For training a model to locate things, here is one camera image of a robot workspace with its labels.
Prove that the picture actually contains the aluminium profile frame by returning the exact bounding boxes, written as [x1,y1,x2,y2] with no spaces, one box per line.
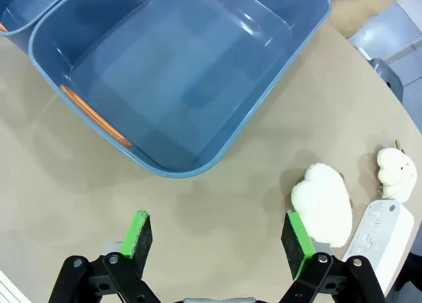
[0,271,32,303]

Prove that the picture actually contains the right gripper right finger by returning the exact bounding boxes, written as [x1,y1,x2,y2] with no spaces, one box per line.
[280,210,386,303]

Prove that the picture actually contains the small white cloud plush keychain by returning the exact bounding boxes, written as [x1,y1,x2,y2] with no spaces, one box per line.
[377,140,418,204]

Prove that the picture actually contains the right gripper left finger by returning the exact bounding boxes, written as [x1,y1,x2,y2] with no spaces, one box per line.
[48,209,162,303]

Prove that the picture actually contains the large white cloud plush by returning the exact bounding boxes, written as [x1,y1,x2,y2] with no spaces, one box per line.
[290,163,353,248]

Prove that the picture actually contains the grey metal table leg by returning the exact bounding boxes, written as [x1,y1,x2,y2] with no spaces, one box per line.
[354,45,405,103]

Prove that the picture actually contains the blue basket orange handles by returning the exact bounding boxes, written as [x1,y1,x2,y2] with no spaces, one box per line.
[0,0,78,38]
[28,0,332,179]

